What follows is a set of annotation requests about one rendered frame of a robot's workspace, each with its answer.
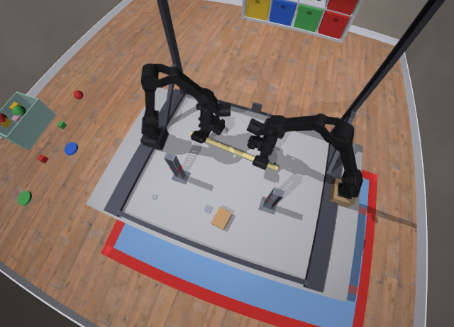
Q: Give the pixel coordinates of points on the brown rectangular box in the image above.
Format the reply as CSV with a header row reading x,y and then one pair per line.
x,y
222,216

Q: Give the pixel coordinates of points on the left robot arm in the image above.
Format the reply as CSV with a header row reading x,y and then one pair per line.
x,y
342,138

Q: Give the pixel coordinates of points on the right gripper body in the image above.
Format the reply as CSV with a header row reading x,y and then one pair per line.
x,y
200,136

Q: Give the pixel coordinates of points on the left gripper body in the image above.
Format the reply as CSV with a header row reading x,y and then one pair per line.
x,y
260,160

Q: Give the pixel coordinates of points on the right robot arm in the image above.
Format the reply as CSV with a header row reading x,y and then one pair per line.
x,y
207,102

